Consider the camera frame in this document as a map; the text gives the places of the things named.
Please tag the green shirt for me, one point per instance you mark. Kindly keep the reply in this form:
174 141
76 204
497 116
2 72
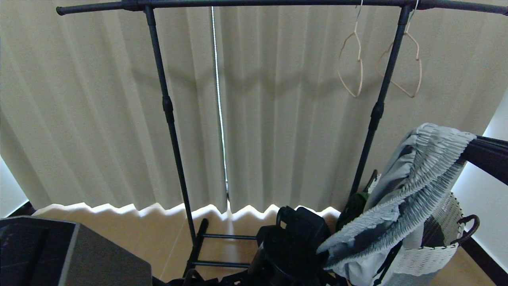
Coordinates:
355 204

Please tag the pink clothes hanger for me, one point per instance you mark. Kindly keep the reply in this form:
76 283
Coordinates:
419 71
360 71

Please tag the beige curtain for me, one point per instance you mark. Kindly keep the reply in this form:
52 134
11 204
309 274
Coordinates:
278 119

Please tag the pale grey shorts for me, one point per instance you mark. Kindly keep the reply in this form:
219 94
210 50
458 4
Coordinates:
428 167

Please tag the white laundry basket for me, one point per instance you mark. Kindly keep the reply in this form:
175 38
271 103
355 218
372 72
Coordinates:
420 260

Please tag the black clothes rack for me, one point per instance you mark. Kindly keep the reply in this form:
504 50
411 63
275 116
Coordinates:
168 109

